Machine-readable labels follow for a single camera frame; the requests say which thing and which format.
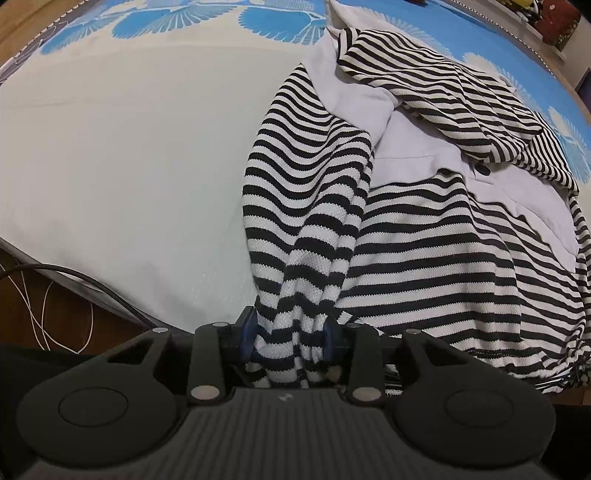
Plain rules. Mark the black white striped hoodie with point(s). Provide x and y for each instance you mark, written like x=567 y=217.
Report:
x=395 y=186

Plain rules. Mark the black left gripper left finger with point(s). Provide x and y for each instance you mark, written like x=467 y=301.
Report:
x=157 y=368

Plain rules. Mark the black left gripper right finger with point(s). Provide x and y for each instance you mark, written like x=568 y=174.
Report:
x=356 y=356

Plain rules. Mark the wooden bed frame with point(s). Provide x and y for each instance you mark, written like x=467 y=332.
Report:
x=503 y=23

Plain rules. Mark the red patterned cushion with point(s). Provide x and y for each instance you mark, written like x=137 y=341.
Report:
x=558 y=21

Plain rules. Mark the blue white patterned bedsheet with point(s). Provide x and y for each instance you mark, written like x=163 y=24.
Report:
x=124 y=137

